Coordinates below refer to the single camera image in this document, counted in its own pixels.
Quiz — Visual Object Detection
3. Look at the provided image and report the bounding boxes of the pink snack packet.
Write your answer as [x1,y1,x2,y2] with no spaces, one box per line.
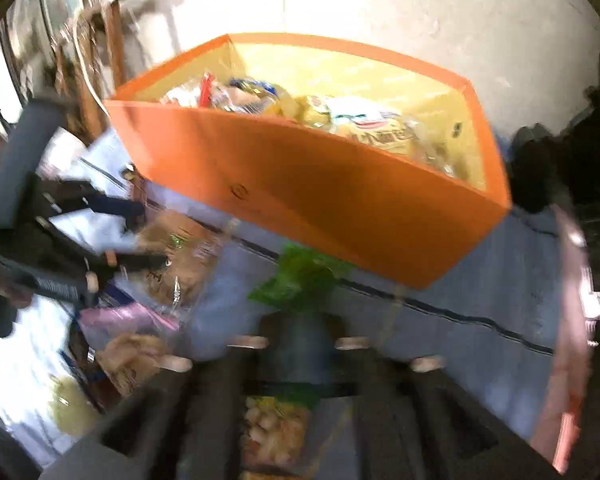
[78,302,181,350]

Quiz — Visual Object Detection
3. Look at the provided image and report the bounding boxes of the biscuit packet clear wrap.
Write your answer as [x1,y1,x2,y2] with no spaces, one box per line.
[131,209,223,310]

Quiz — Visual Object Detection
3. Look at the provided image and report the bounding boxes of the peanut candy packet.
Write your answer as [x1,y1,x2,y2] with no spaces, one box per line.
[239,396,311,476]

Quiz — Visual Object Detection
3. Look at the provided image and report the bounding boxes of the green snack packet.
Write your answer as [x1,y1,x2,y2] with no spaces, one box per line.
[248,245,352,313]

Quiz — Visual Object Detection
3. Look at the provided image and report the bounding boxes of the yellow bread bag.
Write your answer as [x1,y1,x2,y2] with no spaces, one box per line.
[296,96,416,157]

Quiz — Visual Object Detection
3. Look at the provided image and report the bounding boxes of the blue snack bag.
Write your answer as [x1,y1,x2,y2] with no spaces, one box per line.
[228,78,279,114]

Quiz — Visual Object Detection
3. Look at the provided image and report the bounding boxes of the brown wooden chair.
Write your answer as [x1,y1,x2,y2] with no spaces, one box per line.
[52,0,126,145]

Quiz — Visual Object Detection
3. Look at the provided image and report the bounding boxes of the blue tablecloth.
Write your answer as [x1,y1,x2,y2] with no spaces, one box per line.
[29,127,564,480]

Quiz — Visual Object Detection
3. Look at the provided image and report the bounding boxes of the pink patterned cloth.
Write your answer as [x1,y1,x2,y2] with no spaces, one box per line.
[530,205,600,474]

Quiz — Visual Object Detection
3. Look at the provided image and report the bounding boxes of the orange cardboard box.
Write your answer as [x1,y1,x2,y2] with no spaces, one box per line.
[106,32,512,288]

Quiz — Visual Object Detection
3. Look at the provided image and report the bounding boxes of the dark carved wooden furniture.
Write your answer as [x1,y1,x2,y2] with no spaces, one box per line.
[507,58,600,479]

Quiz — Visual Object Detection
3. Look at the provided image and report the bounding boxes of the white cable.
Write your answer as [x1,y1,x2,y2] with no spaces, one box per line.
[72,14,109,116]

